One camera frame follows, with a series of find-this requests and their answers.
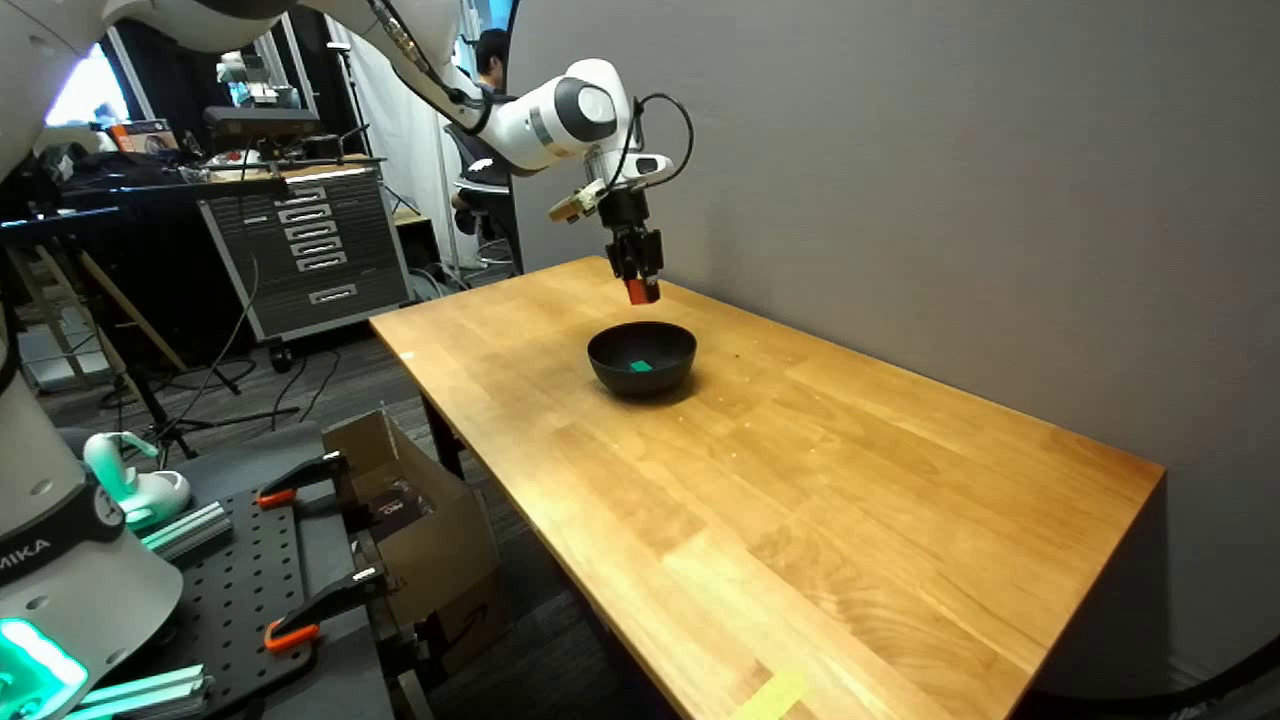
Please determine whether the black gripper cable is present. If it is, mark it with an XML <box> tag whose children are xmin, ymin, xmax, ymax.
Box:
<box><xmin>628</xmin><ymin>89</ymin><xmax>701</xmax><ymax>186</ymax></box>

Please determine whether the orange handled black clamp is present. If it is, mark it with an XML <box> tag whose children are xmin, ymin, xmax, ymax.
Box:
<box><xmin>252</xmin><ymin>447</ymin><xmax>357</xmax><ymax>517</ymax></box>
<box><xmin>255</xmin><ymin>565</ymin><xmax>395</xmax><ymax>658</ymax></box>

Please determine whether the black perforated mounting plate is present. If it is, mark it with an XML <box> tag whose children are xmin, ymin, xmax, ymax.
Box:
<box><xmin>119</xmin><ymin>483</ymin><xmax>407</xmax><ymax>720</ymax></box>

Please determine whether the brown cardboard box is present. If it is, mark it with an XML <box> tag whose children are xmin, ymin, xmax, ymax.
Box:
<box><xmin>314</xmin><ymin>409</ymin><xmax>508</xmax><ymax>633</ymax></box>

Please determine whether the black bowl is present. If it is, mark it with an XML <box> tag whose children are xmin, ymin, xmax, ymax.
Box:
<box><xmin>582</xmin><ymin>318</ymin><xmax>701</xmax><ymax>409</ymax></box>

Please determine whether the cluttered workbench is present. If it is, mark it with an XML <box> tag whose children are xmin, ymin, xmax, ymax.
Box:
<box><xmin>0</xmin><ymin>110</ymin><xmax>388</xmax><ymax>250</ymax></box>

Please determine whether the aluminium extrusion bar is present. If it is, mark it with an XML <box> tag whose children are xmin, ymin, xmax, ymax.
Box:
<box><xmin>58</xmin><ymin>658</ymin><xmax>216</xmax><ymax>720</ymax></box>
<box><xmin>137</xmin><ymin>497</ymin><xmax>235</xmax><ymax>565</ymax></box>

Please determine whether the pale green plastic object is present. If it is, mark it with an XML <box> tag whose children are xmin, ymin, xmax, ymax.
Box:
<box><xmin>80</xmin><ymin>429</ymin><xmax>196</xmax><ymax>535</ymax></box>

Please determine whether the yellow tape strip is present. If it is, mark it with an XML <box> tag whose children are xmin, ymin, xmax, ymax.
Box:
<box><xmin>727</xmin><ymin>668</ymin><xmax>811</xmax><ymax>720</ymax></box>

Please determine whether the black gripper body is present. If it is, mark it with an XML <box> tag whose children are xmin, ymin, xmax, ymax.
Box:
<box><xmin>600</xmin><ymin>182</ymin><xmax>668</xmax><ymax>280</ymax></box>

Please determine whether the black tripod stand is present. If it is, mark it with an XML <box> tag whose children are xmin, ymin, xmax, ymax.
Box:
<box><xmin>57</xmin><ymin>239</ymin><xmax>246</xmax><ymax>461</ymax></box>

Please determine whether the black office chair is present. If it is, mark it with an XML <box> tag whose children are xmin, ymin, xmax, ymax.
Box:
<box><xmin>440</xmin><ymin>118</ymin><xmax>527</xmax><ymax>276</ymax></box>

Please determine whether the dark drawer cabinet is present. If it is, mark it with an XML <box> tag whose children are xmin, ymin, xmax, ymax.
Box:
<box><xmin>196</xmin><ymin>165</ymin><xmax>417</xmax><ymax>346</ymax></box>

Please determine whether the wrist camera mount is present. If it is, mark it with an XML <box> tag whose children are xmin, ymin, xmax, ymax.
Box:
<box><xmin>549</xmin><ymin>147</ymin><xmax>675</xmax><ymax>227</ymax></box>

